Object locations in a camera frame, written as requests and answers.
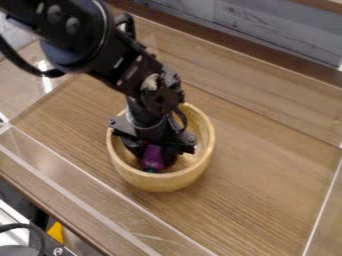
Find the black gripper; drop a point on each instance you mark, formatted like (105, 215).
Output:
(168, 133)

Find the purple toy eggplant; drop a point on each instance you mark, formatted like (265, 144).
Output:
(153, 161)

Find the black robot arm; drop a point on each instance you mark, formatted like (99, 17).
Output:
(87, 40)

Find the brown wooden bowl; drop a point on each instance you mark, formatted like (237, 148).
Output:
(188, 168)

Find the yellow black device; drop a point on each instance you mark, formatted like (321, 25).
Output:
(51, 240)

